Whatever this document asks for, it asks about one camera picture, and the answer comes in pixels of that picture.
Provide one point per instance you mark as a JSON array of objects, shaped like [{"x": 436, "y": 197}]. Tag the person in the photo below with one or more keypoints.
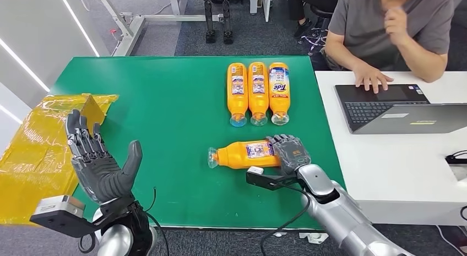
[
  {"x": 365, "y": 28},
  {"x": 302, "y": 28}
]

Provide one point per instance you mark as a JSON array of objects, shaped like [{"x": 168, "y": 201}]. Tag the person's right forearm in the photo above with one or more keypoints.
[{"x": 339, "y": 53}]

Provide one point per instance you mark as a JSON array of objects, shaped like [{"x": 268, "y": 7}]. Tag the white desk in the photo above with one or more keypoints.
[{"x": 401, "y": 166}]

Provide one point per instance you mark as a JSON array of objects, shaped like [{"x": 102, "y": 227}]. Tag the person's right hand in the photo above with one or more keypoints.
[{"x": 370, "y": 77}]

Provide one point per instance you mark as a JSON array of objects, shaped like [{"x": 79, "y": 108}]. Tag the orange Tide detergent bottle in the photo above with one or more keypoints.
[{"x": 279, "y": 106}]

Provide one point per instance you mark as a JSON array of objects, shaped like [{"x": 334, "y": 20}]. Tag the orange detergent bottle blue cap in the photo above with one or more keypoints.
[{"x": 237, "y": 108}]

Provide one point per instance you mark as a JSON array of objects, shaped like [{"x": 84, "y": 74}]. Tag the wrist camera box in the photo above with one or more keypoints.
[
  {"x": 58, "y": 207},
  {"x": 268, "y": 181}
]

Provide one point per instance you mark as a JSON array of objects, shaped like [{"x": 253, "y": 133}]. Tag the white metal frame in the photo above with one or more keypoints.
[{"x": 175, "y": 18}]

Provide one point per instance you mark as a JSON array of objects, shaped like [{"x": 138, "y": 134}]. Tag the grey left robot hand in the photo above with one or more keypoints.
[{"x": 104, "y": 177}]

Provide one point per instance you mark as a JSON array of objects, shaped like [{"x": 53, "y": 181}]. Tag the orange detergent bottle clear cap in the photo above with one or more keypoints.
[
  {"x": 258, "y": 106},
  {"x": 233, "y": 156}
]

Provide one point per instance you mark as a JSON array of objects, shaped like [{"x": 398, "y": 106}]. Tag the black laptop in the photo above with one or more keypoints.
[{"x": 365, "y": 110}]

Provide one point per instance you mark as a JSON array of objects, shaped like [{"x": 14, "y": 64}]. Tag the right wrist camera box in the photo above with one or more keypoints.
[{"x": 268, "y": 181}]

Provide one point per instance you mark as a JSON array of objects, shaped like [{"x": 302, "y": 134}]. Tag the person's hand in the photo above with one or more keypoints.
[
  {"x": 396, "y": 26},
  {"x": 370, "y": 77}
]

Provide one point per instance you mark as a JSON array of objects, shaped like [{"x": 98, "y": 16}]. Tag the green table mat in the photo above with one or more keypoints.
[{"x": 175, "y": 119}]

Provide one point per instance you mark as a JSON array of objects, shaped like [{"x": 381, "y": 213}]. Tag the white table leg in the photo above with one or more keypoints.
[
  {"x": 253, "y": 2},
  {"x": 266, "y": 6}
]

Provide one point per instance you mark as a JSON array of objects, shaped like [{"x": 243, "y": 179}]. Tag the person's left hand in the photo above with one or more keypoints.
[{"x": 396, "y": 26}]

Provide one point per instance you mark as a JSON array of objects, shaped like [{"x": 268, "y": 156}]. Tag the white table bracket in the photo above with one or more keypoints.
[{"x": 314, "y": 238}]

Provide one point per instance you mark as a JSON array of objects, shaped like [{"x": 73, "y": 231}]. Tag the black robot leg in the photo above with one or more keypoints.
[
  {"x": 228, "y": 37},
  {"x": 210, "y": 35}
]

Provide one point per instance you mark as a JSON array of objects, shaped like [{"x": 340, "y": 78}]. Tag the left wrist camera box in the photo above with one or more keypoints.
[{"x": 58, "y": 207}]

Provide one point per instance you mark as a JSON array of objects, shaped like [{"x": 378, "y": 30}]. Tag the person's left forearm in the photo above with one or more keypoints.
[{"x": 423, "y": 63}]

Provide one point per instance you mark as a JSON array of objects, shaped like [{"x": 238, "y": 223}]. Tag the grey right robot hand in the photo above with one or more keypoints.
[{"x": 293, "y": 154}]

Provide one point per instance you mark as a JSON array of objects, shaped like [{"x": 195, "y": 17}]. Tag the yellow taped cardboard box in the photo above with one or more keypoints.
[{"x": 33, "y": 156}]

